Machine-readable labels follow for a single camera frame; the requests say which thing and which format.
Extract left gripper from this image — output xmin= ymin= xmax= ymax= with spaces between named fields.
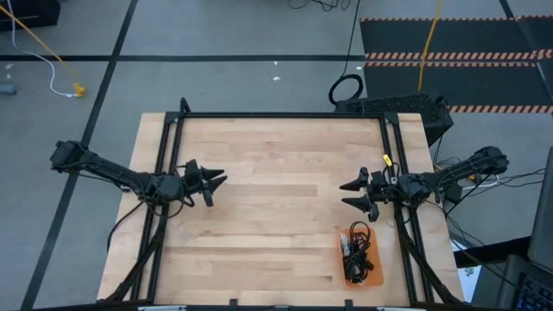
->
xmin=179 ymin=158 xmax=229 ymax=198

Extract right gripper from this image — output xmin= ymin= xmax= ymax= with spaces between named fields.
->
xmin=339 ymin=167 xmax=401 ymax=213

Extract thick black cable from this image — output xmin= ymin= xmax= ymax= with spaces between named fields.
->
xmin=345 ymin=220 xmax=373 ymax=284

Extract orange plastic tray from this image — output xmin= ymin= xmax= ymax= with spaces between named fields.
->
xmin=336 ymin=226 xmax=385 ymax=289

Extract white paper sheet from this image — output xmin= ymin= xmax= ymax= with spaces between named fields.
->
xmin=456 ymin=263 xmax=481 ymax=303

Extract black side desk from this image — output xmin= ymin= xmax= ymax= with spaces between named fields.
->
xmin=453 ymin=235 xmax=553 ymax=311

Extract black hazard-striped floor mat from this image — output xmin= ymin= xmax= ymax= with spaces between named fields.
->
xmin=359 ymin=16 xmax=553 ymax=114

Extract dark monitor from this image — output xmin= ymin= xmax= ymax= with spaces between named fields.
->
xmin=527 ymin=145 xmax=553 ymax=274

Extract black backlit keyboard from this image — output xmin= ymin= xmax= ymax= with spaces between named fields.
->
xmin=516 ymin=276 xmax=553 ymax=311

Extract black box on floor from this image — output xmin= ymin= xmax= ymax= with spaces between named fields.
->
xmin=0 ymin=0 xmax=61 ymax=32

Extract black aluminium table frame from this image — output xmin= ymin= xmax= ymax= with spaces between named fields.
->
xmin=97 ymin=97 xmax=466 ymax=311

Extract black floor cable with loop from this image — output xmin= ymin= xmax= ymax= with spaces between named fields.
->
xmin=327 ymin=0 xmax=365 ymax=106

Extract yellow floor cable with plug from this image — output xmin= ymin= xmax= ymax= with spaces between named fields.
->
xmin=0 ymin=3 xmax=87 ymax=98

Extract yellow hanging cable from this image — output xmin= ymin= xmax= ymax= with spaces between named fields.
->
xmin=416 ymin=0 xmax=446 ymax=94

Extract white floor cable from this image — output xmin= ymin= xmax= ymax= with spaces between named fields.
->
xmin=6 ymin=0 xmax=77 ymax=98

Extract black tangled floor cables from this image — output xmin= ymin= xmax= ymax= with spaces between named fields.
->
xmin=287 ymin=0 xmax=352 ymax=13

